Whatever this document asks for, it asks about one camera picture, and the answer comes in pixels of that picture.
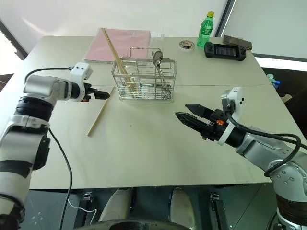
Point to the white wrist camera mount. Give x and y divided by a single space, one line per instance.
81 69
237 100

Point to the black handheld game controller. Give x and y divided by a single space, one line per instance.
225 50

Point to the dark board frame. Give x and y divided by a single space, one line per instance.
14 40

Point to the grey metal frame post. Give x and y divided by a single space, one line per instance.
224 19

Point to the round white tape roll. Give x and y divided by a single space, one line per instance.
186 44

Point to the metal spoon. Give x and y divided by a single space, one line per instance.
157 56

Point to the white robot leg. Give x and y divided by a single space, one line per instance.
182 206
117 203

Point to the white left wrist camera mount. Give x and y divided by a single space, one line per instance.
81 69

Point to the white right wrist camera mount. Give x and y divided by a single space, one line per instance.
237 100

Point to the dark brown flat box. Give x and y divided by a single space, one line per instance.
237 41

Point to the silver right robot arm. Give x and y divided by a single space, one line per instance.
259 146

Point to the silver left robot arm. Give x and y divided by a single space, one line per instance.
38 86

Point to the pink paper folder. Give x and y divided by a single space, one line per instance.
124 38

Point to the wooden chopstick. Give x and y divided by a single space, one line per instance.
98 117
112 49

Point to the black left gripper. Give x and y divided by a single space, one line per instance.
90 94

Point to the blue-capped clear plastic bottle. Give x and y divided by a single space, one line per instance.
277 83

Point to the green plastic bottle yellow cap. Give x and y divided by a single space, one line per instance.
205 31

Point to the black table leg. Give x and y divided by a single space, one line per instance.
219 210
86 197

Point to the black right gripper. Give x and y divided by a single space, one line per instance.
214 127

